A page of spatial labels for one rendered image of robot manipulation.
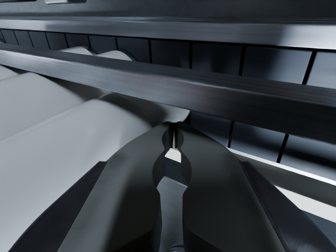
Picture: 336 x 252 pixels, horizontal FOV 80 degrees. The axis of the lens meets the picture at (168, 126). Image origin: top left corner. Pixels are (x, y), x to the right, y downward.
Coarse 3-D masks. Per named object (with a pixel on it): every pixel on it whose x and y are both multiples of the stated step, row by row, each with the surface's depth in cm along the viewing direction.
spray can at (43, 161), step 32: (128, 96) 13; (32, 128) 9; (64, 128) 9; (96, 128) 10; (128, 128) 11; (0, 160) 8; (32, 160) 8; (64, 160) 9; (96, 160) 10; (0, 192) 7; (32, 192) 8; (0, 224) 7
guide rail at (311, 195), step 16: (176, 160) 16; (240, 160) 15; (256, 160) 15; (272, 176) 13; (288, 176) 13; (304, 176) 13; (288, 192) 12; (304, 192) 12; (320, 192) 12; (304, 208) 12; (320, 208) 12
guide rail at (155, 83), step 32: (32, 64) 12; (64, 64) 11; (96, 64) 9; (128, 64) 9; (160, 96) 8; (192, 96) 7; (224, 96) 7; (256, 96) 6; (288, 96) 6; (320, 96) 6; (288, 128) 6; (320, 128) 6
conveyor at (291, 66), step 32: (0, 32) 30; (32, 32) 25; (64, 32) 27; (160, 64) 17; (192, 64) 16; (224, 64) 14; (256, 64) 13; (288, 64) 12; (320, 64) 11; (224, 128) 17; (256, 128) 15; (288, 160) 15; (320, 160) 14
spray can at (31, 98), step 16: (0, 80) 12; (16, 80) 12; (32, 80) 12; (48, 80) 13; (64, 80) 13; (0, 96) 11; (16, 96) 11; (32, 96) 12; (48, 96) 12; (64, 96) 13; (80, 96) 14; (96, 96) 15; (0, 112) 10; (16, 112) 11; (32, 112) 11; (48, 112) 12; (0, 128) 10; (16, 128) 11
